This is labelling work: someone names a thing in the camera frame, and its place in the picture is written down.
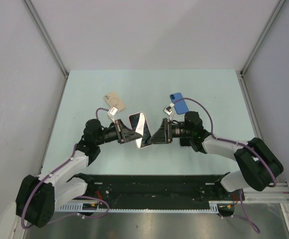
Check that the blue phone case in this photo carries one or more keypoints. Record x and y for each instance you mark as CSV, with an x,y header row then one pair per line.
x,y
179,106

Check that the slotted cable duct rail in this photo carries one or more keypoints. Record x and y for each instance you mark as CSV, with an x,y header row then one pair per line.
x,y
209,207

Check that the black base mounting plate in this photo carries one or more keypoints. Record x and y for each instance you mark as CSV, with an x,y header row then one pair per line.
x,y
159,191

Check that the right aluminium side rail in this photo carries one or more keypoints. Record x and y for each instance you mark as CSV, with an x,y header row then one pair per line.
x,y
249,106

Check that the beige phone case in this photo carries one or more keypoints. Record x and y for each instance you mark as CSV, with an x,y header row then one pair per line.
x,y
113,100

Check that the right aluminium corner post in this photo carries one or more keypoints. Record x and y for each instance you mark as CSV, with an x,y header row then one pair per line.
x,y
280,5

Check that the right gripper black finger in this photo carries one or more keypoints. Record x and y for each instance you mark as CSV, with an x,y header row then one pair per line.
x,y
160,133
158,139

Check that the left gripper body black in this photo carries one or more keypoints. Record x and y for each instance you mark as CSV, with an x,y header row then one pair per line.
x,y
120,134

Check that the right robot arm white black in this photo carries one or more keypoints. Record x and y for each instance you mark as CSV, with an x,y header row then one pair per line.
x,y
258,166

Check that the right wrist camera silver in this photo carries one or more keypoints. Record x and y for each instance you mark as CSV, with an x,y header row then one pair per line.
x,y
169,110

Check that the aluminium corner post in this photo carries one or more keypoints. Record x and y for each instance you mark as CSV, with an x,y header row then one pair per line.
x,y
280,5
33,13

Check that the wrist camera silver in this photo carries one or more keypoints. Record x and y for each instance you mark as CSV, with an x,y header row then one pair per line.
x,y
169,110
111,113

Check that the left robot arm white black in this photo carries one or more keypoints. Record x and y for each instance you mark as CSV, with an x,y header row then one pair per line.
x,y
39,196

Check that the aluminium frame front rail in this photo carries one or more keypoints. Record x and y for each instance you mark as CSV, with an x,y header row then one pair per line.
x,y
277,194

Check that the left aluminium corner post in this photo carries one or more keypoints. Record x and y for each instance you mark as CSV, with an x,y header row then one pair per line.
x,y
33,13

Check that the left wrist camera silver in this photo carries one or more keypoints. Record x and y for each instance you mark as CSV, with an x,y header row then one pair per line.
x,y
111,113

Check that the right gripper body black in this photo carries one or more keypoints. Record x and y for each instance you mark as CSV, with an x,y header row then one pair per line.
x,y
169,131

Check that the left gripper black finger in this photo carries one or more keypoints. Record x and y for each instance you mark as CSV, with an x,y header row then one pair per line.
x,y
130,135
126,129

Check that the black screen smartphone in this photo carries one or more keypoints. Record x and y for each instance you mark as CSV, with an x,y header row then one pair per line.
x,y
138,123
185,143

